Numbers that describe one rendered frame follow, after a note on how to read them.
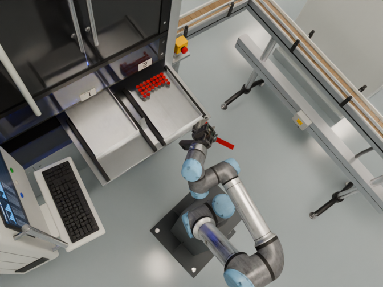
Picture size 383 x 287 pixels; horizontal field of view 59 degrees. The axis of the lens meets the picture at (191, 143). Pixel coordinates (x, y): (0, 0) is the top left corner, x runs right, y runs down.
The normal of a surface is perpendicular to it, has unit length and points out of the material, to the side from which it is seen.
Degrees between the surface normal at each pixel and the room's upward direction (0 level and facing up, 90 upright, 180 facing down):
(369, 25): 90
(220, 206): 8
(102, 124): 0
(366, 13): 90
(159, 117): 0
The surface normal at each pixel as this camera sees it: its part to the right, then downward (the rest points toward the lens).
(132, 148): 0.14, -0.36
